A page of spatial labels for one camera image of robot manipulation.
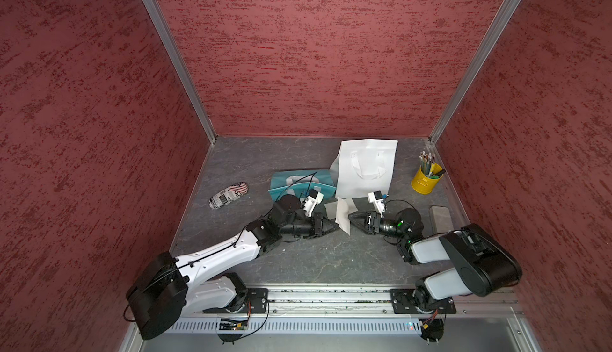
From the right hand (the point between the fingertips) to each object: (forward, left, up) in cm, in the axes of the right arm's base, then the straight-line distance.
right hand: (348, 224), depth 78 cm
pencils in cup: (+23, -37, -2) cm, 44 cm away
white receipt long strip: (+1, +2, +4) cm, 5 cm away
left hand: (-5, +4, +5) cm, 9 cm away
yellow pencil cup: (+19, -34, -6) cm, 40 cm away
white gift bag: (+22, -8, +3) cm, 23 cm away
